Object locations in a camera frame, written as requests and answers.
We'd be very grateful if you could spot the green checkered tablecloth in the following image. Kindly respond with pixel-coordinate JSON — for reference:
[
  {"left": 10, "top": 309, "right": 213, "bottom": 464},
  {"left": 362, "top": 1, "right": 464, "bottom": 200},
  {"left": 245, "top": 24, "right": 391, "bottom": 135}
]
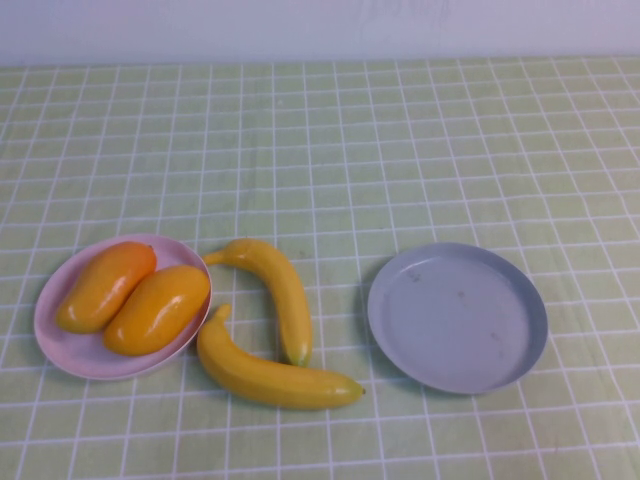
[{"left": 0, "top": 55, "right": 640, "bottom": 480}]

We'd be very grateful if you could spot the mango with orange blush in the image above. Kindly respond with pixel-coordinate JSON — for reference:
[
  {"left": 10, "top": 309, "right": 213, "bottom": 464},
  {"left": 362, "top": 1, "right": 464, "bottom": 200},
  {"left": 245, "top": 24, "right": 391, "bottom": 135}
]
[{"left": 54, "top": 241, "right": 158, "bottom": 335}]

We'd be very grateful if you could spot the plain yellow-orange mango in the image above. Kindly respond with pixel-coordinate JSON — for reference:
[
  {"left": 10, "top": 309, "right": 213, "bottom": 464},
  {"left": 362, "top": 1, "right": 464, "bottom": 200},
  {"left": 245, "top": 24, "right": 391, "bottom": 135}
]
[{"left": 102, "top": 265, "right": 212, "bottom": 357}]

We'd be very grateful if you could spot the yellow plastic banana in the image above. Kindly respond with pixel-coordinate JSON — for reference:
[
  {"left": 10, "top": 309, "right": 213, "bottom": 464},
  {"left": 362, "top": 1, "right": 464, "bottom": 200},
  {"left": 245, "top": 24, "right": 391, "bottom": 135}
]
[
  {"left": 202, "top": 238, "right": 314, "bottom": 368},
  {"left": 196, "top": 303, "right": 367, "bottom": 412}
]

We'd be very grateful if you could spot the grey round plate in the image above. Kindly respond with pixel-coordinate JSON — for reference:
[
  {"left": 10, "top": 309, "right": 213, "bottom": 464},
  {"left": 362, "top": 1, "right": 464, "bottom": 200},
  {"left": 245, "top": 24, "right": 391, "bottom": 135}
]
[{"left": 367, "top": 242, "right": 549, "bottom": 395}]

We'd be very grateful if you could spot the pink round plate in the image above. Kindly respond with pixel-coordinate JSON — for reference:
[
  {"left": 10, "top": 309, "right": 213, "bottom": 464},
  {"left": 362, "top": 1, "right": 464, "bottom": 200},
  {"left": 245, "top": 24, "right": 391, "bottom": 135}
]
[{"left": 33, "top": 233, "right": 214, "bottom": 381}]

